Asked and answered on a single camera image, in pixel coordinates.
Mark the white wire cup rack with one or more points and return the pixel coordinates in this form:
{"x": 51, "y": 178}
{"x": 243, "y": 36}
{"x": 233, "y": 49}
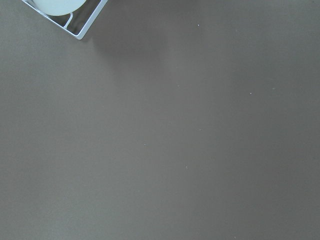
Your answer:
{"x": 76, "y": 23}

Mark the pale green cup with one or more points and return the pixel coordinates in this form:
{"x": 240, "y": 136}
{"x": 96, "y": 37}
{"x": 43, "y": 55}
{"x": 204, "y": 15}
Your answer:
{"x": 58, "y": 7}

